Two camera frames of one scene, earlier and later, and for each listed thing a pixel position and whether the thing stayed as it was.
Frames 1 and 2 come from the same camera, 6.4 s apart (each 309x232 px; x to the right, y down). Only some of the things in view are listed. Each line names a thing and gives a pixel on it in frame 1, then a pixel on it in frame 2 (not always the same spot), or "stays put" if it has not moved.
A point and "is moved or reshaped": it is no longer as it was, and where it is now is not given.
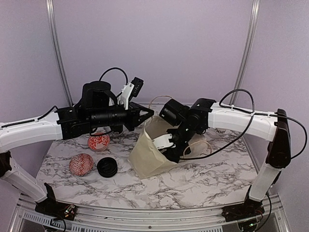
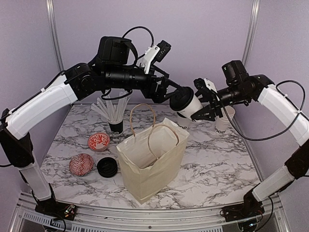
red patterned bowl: (81, 164) stays put
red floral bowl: (99, 143) stays put
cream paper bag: (146, 160) is moved or reshaped
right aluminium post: (240, 83) stays put
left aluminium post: (50, 11) stays put
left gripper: (133, 119) → (159, 94)
